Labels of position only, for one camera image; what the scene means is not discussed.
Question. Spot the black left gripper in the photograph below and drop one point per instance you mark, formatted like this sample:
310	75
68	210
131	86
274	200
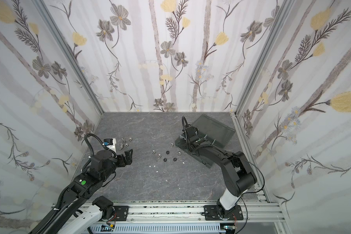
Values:
128	158

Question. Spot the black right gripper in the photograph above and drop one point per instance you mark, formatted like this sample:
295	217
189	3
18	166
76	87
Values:
191	142

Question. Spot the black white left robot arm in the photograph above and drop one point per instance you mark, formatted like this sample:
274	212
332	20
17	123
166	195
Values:
102	163

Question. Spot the grey compartment organizer box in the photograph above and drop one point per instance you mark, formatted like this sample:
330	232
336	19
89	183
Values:
213	131

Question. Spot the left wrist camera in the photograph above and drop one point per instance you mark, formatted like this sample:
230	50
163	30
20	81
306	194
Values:
110	144

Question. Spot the white slotted cable duct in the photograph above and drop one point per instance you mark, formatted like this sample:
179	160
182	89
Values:
160	228

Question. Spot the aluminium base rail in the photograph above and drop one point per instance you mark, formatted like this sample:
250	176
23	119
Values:
250	218

